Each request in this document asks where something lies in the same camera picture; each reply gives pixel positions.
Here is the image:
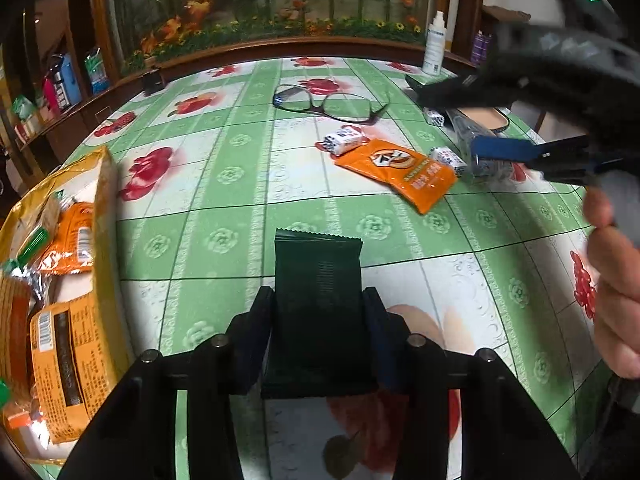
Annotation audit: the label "orange white carton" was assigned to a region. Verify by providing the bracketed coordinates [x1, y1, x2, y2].
[15, 115, 43, 143]

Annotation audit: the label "blue green bag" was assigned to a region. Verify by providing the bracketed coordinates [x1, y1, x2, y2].
[84, 47, 111, 95]

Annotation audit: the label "person's right hand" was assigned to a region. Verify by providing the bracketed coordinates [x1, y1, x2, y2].
[582, 186, 640, 381]

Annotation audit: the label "black eyeglasses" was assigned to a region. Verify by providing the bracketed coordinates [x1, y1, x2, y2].
[272, 83, 390, 126]

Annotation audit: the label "blue thermos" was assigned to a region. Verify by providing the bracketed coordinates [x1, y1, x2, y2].
[62, 54, 82, 106]

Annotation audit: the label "purple bottle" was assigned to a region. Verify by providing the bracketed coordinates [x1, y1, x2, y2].
[472, 31, 492, 65]

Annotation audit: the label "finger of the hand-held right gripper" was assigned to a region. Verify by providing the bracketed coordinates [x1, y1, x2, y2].
[405, 25, 626, 126]
[471, 134, 623, 188]

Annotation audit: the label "black thermos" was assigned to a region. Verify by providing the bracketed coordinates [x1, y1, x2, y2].
[50, 65, 70, 110]

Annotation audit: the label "yellow-rimmed white tray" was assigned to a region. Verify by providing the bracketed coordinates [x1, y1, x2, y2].
[0, 146, 135, 461]

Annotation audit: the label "artificial flower display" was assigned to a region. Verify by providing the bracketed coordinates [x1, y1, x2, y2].
[102, 0, 441, 68]

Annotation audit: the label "dark green snack packet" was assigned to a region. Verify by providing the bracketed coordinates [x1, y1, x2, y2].
[260, 227, 379, 400]

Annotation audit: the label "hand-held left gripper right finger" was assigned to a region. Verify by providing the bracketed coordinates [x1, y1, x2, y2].
[362, 287, 581, 480]

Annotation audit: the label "small black holder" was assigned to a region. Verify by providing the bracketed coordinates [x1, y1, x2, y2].
[141, 69, 165, 96]

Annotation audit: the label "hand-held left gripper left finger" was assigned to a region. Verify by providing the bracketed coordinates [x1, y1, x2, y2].
[59, 286, 277, 480]

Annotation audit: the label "green snack bag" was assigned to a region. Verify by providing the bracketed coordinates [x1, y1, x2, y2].
[11, 96, 37, 123]

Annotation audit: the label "white spray bottle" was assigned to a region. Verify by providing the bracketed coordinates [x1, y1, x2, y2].
[422, 11, 447, 77]

